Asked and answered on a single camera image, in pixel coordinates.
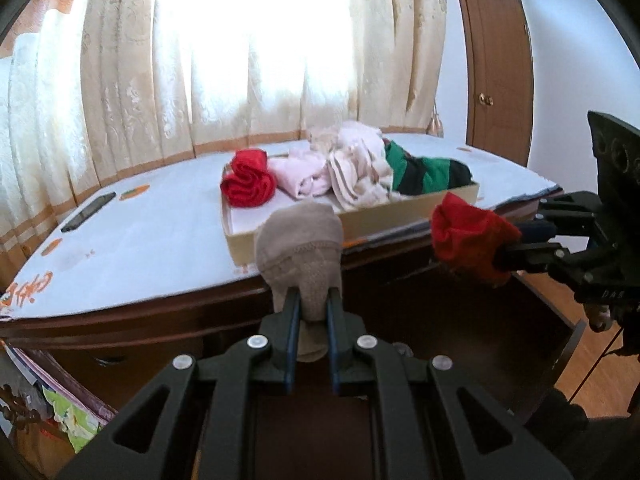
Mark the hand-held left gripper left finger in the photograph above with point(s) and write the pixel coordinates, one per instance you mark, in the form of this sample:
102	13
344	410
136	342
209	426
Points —
290	330

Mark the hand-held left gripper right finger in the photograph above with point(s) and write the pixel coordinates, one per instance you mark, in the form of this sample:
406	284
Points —
336	340

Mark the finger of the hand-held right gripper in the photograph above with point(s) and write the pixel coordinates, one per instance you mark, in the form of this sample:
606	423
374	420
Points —
540	230
530	257

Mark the small red underwear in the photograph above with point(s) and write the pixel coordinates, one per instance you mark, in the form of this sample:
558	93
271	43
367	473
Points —
465	240

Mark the beige-brown sock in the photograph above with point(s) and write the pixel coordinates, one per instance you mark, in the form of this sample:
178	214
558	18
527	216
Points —
300	250

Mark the dark wooden drawer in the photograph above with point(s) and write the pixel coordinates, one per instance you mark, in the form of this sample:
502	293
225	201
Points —
450	320

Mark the green black striped sock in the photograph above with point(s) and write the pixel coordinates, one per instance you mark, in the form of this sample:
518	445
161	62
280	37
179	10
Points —
430	172

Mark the shallow cardboard tray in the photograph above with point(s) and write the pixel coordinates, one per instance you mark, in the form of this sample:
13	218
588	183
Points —
390	217

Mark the red sock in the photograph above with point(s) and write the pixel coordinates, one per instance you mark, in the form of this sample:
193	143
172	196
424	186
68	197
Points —
247	187

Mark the cream white underwear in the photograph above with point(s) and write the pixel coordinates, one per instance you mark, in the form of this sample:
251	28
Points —
322	140

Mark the pink quilted underwear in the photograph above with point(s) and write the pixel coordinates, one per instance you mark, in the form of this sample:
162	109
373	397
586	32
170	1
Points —
357	137

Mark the person's right hand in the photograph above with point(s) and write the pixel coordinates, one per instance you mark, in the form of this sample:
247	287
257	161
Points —
599	317

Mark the brass door knob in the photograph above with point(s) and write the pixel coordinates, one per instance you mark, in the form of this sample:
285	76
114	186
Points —
486	99

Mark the curtain tie tassel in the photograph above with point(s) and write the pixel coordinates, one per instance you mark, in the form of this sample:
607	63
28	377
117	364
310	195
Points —
436	120

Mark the white orange-print tablecloth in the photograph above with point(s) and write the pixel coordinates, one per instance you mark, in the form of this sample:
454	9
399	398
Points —
150	255

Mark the dark wooden dresser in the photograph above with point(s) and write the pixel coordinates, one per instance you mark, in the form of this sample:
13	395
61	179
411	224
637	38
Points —
125	340

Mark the brown wooden door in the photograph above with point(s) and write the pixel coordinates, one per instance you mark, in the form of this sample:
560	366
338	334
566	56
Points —
495	60

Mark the pink striped cloth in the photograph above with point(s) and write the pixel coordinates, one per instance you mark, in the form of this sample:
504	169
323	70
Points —
65	385

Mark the black smartphone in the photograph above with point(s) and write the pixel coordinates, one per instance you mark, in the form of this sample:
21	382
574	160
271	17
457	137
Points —
87	212

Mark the green printed cloth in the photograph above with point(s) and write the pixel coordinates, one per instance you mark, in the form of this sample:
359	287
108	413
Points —
75	425

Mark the cream patterned curtain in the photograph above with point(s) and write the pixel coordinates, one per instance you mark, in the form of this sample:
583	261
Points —
225	35

